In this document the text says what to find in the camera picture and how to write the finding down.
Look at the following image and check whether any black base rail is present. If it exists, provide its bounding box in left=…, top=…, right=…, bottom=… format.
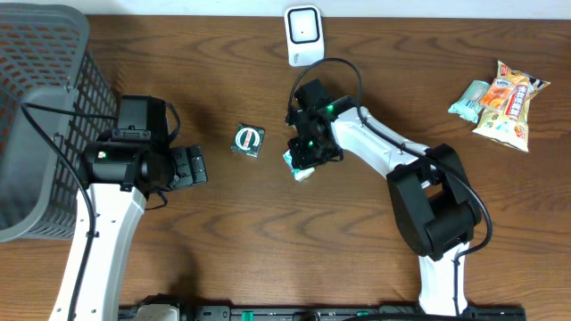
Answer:
left=118, top=304, right=527, bottom=321

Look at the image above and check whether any white barcode scanner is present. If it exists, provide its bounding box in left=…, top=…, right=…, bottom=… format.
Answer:
left=284, top=5, right=325, bottom=67

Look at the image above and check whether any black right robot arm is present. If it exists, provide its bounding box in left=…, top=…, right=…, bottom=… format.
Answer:
left=285, top=96, right=487, bottom=317

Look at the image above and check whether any green wet wipes pack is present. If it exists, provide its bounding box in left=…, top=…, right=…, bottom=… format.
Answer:
left=448, top=80, right=491, bottom=123

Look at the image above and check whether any small green wipes pack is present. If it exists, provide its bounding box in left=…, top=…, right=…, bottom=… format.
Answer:
left=283, top=150, right=315, bottom=182

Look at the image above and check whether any roll of tape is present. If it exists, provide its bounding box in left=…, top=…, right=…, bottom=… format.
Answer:
left=231, top=123, right=265, bottom=158

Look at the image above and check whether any orange tissue pack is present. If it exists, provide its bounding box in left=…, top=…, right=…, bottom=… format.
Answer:
left=479, top=78, right=529, bottom=111

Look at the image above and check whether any black plastic mesh basket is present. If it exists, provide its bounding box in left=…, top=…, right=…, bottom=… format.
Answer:
left=1, top=3, right=118, bottom=242

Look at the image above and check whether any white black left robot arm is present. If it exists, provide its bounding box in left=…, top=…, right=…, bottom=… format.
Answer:
left=50, top=142, right=208, bottom=320

